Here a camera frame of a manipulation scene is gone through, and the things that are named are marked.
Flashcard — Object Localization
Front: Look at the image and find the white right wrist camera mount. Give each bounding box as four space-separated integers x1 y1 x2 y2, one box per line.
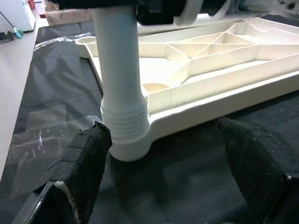
174 0 234 27

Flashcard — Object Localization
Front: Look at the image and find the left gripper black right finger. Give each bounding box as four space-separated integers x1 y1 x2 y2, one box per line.
216 116 299 224

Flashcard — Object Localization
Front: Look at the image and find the black tablecloth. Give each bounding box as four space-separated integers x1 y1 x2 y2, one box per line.
0 14 299 224

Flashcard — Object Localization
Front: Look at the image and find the white plastic children table top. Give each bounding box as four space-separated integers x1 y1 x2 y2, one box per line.
74 14 299 161

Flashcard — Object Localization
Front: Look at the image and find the small teal cleaning brush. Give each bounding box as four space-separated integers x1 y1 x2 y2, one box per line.
13 27 24 40

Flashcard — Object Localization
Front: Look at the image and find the clear plastic film piece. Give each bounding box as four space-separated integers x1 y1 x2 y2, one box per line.
35 32 97 51

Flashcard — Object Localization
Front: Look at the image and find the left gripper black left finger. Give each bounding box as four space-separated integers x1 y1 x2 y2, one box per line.
14 121 113 224

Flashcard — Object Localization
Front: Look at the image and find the white plastic table leg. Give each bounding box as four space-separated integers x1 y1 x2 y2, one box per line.
92 7 150 143

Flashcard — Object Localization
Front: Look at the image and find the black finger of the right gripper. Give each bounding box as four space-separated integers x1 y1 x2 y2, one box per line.
44 0 136 10

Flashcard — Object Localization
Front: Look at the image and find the beige cloth covered bench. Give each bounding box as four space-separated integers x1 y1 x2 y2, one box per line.
45 9 94 26

